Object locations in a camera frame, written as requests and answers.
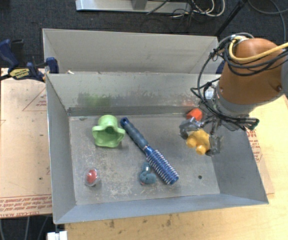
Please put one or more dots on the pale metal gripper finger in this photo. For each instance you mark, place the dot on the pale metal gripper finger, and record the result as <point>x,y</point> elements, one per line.
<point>189,126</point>
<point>215,145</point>

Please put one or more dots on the yellow toy figure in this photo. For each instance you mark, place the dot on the yellow toy figure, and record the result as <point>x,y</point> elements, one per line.
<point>197,140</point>

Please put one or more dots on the orange block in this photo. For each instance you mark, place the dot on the orange block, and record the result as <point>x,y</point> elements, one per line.
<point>194,114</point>

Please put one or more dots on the blue hairbrush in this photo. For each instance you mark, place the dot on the blue hairbrush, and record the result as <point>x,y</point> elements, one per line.
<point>153,156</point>

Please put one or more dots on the teal soft toy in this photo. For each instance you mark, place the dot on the teal soft toy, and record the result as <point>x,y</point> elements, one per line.
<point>147,177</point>

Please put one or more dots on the green flower-shaped cup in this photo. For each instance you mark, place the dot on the green flower-shaped cup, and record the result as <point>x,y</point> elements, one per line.
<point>107,132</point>

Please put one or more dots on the grey metal bin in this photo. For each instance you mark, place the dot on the grey metal bin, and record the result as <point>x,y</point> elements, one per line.
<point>123,54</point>

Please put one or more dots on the red ball in clear dome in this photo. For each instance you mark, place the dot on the red ball in clear dome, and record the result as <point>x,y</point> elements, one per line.
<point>91,176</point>

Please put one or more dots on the brown cardboard board, red print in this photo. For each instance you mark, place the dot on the brown cardboard board, red print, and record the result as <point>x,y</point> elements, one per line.
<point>23,139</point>

